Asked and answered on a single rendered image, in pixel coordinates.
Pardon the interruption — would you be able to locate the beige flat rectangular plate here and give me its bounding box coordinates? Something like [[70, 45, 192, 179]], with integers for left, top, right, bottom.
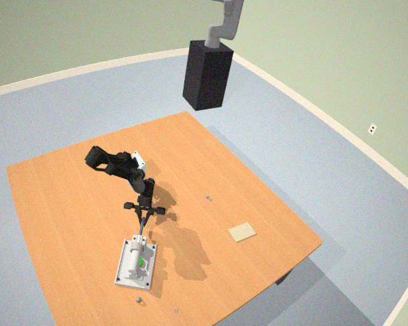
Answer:
[[228, 222, 256, 242]]

